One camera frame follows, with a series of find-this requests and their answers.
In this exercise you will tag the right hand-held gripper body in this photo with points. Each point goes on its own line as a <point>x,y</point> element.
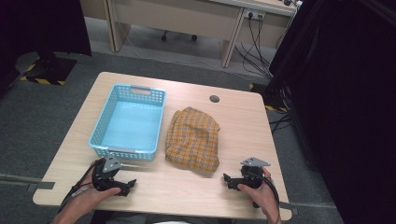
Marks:
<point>252,177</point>

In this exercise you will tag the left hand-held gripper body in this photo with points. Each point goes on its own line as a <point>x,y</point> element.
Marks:
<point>104,177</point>

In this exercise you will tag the orange plaid cloth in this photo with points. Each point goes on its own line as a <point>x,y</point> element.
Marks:
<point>193,140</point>

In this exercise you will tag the light blue plastic basket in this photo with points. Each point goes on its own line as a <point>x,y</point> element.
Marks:
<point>132,124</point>

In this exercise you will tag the person's right hand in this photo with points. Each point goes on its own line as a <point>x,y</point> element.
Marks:
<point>264,197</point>

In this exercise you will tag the person's left hand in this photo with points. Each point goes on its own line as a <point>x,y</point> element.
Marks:
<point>88,199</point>

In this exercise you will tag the person's lap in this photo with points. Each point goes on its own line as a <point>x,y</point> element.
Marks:
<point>130,218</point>

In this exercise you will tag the grey tape strip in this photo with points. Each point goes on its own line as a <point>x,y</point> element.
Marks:
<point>40,185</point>
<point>288,207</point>

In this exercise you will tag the black stand base hazard tape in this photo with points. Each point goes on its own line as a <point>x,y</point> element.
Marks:
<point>272,98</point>
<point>49,70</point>

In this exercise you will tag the black curtain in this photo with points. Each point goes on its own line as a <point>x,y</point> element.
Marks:
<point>342,93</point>
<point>43,25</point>

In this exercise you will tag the black chair castor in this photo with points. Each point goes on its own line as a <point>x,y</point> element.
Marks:
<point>163,37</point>
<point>194,37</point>

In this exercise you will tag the beige office desk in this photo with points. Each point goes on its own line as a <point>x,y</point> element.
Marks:
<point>174,14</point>

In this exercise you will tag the white wall power socket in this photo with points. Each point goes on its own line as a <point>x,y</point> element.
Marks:
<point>254,14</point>

